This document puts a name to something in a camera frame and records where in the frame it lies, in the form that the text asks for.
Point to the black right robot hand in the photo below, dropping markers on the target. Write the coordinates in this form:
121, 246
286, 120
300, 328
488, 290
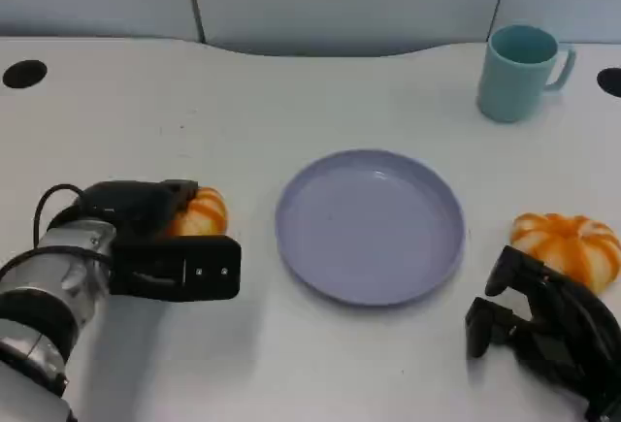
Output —
567, 330

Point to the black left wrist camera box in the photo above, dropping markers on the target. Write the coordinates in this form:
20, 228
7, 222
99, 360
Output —
194, 269

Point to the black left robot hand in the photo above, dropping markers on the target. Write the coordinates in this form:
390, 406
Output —
131, 204

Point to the pale green mug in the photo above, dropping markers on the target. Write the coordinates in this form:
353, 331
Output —
509, 87

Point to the orange and white bread roll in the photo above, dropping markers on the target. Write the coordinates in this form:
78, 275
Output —
204, 213
567, 242

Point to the lilac plate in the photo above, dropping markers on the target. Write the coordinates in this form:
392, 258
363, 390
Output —
369, 233

